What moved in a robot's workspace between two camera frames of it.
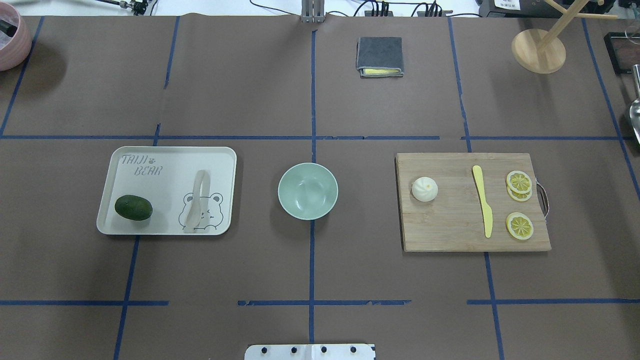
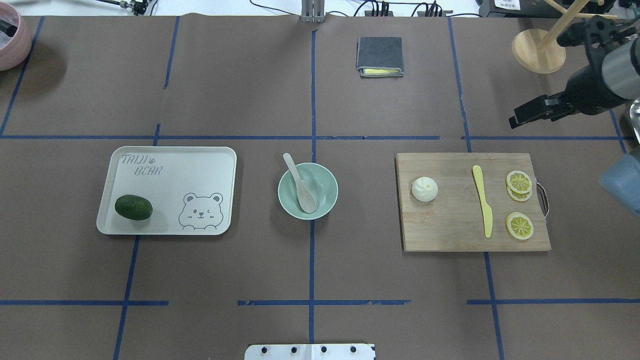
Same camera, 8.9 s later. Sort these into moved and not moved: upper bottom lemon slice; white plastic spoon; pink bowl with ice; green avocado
Moved: white plastic spoon
Not moved: green avocado; upper bottom lemon slice; pink bowl with ice
